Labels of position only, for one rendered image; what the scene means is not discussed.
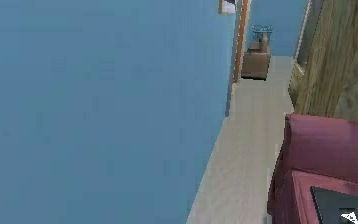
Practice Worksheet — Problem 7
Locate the brown sofa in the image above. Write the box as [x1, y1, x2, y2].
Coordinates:
[240, 33, 272, 82]

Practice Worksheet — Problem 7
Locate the maroon armchair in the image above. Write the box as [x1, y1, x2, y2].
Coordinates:
[266, 113, 358, 224]

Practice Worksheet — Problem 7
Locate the wooden cupboard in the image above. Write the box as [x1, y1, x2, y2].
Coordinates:
[288, 0, 358, 124]

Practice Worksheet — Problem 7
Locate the black laptop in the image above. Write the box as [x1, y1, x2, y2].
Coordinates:
[309, 185, 358, 224]

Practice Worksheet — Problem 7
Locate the orange wooden door frame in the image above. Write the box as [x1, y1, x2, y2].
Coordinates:
[232, 0, 250, 84]

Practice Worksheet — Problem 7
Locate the framed wall picture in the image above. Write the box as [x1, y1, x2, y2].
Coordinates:
[218, 0, 237, 15]

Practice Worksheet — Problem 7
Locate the blue wire side table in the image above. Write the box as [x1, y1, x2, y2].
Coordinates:
[252, 24, 274, 42]

